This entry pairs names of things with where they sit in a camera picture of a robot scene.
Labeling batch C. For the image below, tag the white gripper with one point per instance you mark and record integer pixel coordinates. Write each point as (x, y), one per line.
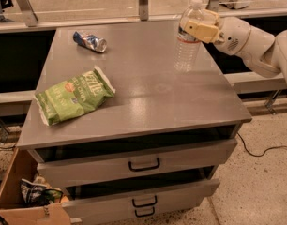
(234, 37)

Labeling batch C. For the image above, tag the clear plastic water bottle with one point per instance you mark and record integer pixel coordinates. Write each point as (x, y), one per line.
(187, 46)

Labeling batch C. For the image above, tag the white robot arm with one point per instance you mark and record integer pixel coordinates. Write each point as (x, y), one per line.
(261, 52)

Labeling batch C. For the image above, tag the crushed blue soda can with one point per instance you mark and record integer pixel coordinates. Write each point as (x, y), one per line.
(91, 42)

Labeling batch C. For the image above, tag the grey drawer cabinet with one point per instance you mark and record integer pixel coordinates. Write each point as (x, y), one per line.
(154, 105)

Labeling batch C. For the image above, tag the green chip bag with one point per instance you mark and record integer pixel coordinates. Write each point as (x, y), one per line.
(74, 97)

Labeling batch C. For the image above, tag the upper grey drawer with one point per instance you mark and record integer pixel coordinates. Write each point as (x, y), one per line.
(91, 170)

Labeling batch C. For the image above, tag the grey drawer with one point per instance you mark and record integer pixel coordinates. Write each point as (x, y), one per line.
(91, 170)
(141, 203)

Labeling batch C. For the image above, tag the lower grey drawer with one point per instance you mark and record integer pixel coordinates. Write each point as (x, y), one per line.
(141, 203)

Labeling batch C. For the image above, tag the crumpled dark bag in box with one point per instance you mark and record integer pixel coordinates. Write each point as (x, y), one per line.
(35, 194)

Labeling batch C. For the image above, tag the cardboard box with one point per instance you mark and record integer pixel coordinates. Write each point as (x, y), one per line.
(13, 209)

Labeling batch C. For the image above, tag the metal railing frame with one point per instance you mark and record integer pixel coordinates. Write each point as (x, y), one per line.
(32, 15)

